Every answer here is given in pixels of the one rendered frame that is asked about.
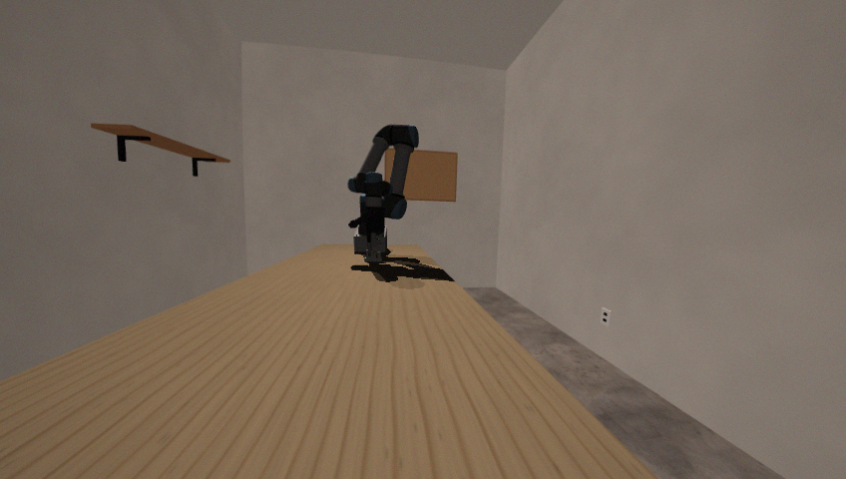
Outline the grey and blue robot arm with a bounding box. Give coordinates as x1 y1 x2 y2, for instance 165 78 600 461
348 124 419 236

